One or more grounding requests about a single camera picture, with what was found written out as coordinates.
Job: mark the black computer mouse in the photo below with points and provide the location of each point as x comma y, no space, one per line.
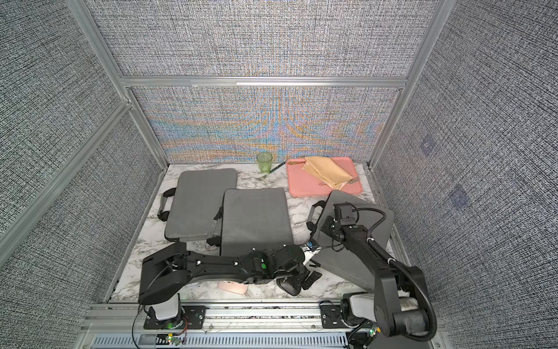
290,285

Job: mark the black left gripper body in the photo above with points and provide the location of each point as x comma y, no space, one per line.
300,273

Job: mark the aluminium front rail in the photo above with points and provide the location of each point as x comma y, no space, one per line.
236,324

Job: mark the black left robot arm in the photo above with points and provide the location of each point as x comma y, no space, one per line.
166,271

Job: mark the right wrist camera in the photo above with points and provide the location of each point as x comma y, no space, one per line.
344,215

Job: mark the green pen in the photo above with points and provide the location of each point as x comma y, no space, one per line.
276,167

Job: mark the tan folded cloth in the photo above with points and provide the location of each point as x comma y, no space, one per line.
327,171

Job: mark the green plastic cup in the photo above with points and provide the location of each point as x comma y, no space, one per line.
265,161

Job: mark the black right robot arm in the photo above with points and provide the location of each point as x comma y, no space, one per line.
401,302

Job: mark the pink tray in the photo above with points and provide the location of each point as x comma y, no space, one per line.
303,184

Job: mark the pink computer mouse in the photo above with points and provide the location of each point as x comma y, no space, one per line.
233,287

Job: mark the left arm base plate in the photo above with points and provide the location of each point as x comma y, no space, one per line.
190,316

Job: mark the grey laptop bag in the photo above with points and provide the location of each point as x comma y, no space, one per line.
251,219
346,264
193,209

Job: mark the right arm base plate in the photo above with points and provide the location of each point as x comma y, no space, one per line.
331,316

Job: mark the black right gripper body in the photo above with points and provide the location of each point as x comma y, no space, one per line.
330,227

